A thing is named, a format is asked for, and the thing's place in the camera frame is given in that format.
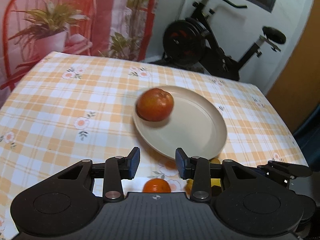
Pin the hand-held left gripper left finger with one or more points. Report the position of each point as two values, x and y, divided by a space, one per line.
133 165

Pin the red apple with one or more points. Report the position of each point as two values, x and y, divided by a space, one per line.
155 103

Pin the pink printed backdrop cloth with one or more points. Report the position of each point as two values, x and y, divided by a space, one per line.
75 17

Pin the brown wooden door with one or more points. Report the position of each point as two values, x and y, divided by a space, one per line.
297 67

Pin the yellow lemon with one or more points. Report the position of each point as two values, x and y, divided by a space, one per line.
189 186

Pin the orange checked floral tablecloth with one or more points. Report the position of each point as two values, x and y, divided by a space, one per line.
62 100

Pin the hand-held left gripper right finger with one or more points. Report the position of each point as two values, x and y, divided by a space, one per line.
180 165

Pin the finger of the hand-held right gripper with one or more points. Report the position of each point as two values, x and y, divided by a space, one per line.
290 168

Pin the beige round plate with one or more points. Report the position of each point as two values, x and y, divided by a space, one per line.
195 130

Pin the orange mandarin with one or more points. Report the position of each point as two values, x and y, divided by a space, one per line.
156 186

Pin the black exercise bike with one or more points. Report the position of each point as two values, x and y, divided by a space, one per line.
190 37

